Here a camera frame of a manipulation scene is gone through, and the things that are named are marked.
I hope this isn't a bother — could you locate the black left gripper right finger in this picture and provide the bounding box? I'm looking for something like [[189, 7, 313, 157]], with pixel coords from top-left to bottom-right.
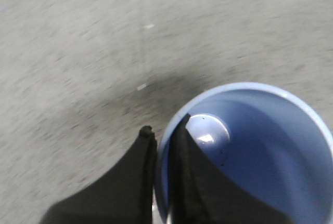
[[168, 114, 291, 223]]

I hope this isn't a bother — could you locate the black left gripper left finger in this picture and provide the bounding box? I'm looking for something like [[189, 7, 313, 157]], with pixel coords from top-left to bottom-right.
[[40, 126, 157, 223]]

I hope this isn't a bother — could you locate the blue plastic cup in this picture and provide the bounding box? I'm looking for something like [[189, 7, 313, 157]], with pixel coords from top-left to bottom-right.
[[155, 82, 332, 223]]

